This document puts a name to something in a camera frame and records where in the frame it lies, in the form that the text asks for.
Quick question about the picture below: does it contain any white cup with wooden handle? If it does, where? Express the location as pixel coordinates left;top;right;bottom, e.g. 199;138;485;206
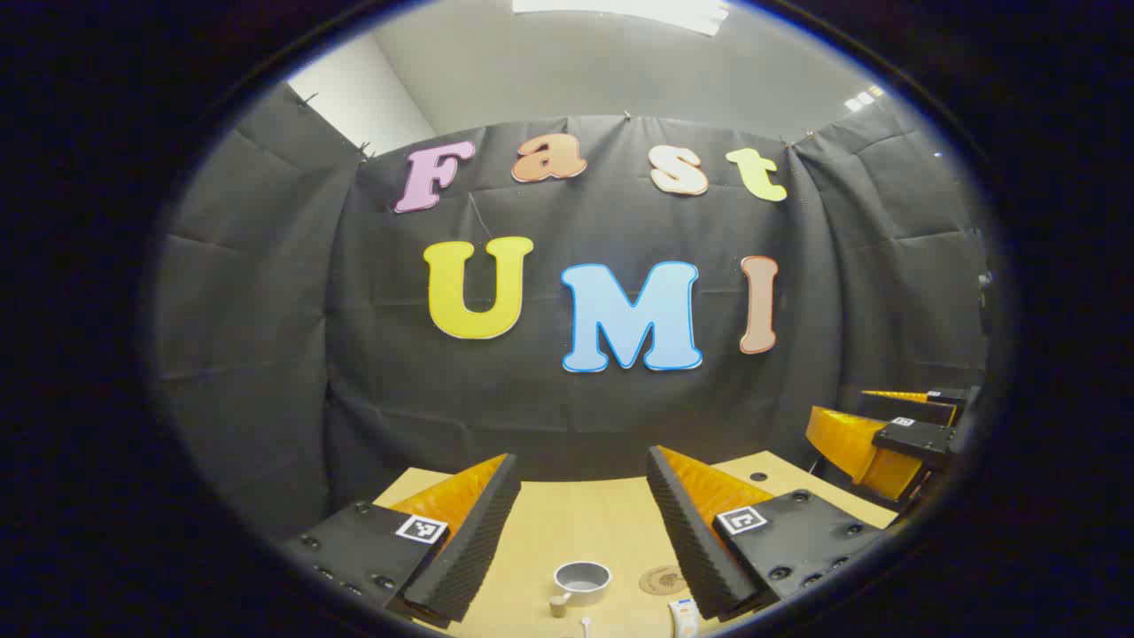
548;561;613;619

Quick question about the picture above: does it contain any round cork coaster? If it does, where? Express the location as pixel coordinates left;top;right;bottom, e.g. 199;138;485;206
640;565;687;596

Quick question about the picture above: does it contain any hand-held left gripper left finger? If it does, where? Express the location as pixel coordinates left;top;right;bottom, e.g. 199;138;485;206
282;453;522;630

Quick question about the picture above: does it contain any ceiling light panel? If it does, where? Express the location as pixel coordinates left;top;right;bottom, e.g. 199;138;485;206
512;0;731;37

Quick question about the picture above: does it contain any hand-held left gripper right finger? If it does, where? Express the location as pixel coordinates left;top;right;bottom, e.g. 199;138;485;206
645;445;887;622

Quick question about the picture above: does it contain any black backdrop cloth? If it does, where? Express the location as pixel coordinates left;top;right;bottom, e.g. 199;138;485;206
151;82;991;543

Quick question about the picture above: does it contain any light wooden desktop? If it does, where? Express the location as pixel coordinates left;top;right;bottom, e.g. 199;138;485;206
372;450;900;638

